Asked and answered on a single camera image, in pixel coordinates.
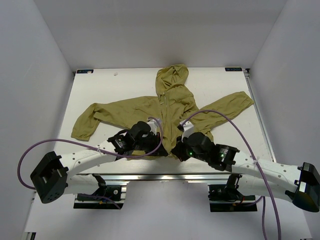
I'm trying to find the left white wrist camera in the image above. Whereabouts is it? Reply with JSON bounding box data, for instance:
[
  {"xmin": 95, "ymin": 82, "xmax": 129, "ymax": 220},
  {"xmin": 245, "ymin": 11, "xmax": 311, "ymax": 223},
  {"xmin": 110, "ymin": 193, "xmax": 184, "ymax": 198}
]
[{"xmin": 147, "ymin": 118, "xmax": 162, "ymax": 135}]

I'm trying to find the left blue table label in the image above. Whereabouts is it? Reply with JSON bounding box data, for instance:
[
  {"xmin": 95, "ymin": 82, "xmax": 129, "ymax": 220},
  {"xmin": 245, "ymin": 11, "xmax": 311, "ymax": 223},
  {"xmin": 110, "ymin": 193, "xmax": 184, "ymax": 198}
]
[{"xmin": 76, "ymin": 69, "xmax": 94, "ymax": 74}]

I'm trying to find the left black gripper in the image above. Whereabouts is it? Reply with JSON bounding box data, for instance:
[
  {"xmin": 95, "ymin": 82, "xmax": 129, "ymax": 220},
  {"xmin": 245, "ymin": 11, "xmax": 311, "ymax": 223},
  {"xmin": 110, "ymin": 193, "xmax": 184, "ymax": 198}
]
[{"xmin": 133, "ymin": 132, "xmax": 168, "ymax": 157}]

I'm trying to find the olive green hooded jacket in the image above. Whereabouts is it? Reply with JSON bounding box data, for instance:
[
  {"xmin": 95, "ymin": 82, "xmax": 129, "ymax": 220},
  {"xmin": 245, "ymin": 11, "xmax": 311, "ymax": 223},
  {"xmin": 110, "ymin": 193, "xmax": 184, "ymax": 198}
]
[{"xmin": 71, "ymin": 64, "xmax": 254, "ymax": 153}]

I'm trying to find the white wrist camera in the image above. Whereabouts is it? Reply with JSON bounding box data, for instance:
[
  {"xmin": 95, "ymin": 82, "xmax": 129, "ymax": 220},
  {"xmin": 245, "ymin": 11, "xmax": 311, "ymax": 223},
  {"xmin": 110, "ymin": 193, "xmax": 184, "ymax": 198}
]
[
  {"xmin": 178, "ymin": 120, "xmax": 195, "ymax": 141},
  {"xmin": 147, "ymin": 118, "xmax": 162, "ymax": 135}
]

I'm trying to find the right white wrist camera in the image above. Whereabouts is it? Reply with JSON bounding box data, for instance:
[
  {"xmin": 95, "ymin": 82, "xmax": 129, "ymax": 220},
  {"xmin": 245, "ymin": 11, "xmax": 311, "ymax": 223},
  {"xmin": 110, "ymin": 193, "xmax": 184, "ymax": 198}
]
[{"xmin": 178, "ymin": 120, "xmax": 195, "ymax": 141}]

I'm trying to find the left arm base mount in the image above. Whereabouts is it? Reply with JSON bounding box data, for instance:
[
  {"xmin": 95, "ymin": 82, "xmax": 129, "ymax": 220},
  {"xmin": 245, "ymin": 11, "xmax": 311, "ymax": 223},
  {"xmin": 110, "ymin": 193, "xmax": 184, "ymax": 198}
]
[{"xmin": 73, "ymin": 174, "xmax": 128, "ymax": 210}]

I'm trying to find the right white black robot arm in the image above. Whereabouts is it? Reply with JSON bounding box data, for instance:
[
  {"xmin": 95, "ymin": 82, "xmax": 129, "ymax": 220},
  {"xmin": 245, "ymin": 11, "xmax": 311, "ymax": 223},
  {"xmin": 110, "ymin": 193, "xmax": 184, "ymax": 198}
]
[{"xmin": 171, "ymin": 132, "xmax": 320, "ymax": 213}]

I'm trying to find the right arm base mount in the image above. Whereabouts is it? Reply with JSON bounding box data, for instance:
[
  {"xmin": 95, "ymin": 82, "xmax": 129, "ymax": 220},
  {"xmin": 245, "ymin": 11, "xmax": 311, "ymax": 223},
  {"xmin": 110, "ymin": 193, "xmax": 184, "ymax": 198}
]
[{"xmin": 206, "ymin": 174, "xmax": 258, "ymax": 213}]

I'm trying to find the right blue table label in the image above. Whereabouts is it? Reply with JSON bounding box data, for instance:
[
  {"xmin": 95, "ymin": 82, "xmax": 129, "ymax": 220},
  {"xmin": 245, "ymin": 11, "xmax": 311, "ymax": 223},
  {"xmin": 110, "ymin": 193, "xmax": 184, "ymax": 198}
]
[{"xmin": 224, "ymin": 67, "xmax": 243, "ymax": 72}]

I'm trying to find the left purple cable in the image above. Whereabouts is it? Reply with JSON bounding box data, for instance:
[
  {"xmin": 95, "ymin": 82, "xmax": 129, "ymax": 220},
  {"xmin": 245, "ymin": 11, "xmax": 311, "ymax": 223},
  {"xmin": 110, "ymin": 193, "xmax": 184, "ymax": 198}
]
[{"xmin": 16, "ymin": 116, "xmax": 164, "ymax": 210}]

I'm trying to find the blue table label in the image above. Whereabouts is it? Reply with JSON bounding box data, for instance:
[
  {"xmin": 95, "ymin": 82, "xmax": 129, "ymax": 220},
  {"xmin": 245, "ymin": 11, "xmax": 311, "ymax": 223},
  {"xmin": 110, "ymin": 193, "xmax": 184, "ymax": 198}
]
[
  {"xmin": 224, "ymin": 67, "xmax": 243, "ymax": 72},
  {"xmin": 76, "ymin": 69, "xmax": 94, "ymax": 74}
]

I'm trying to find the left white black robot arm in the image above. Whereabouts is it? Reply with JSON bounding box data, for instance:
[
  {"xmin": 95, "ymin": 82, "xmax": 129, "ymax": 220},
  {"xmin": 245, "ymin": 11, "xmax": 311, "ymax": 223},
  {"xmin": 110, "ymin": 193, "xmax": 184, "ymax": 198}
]
[{"xmin": 30, "ymin": 118, "xmax": 167, "ymax": 204}]

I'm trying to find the aluminium table front rail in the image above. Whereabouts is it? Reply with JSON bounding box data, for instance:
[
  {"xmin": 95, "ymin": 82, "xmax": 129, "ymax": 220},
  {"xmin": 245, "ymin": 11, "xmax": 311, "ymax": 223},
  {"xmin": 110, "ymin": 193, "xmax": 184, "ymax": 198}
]
[{"xmin": 74, "ymin": 172, "xmax": 251, "ymax": 182}]

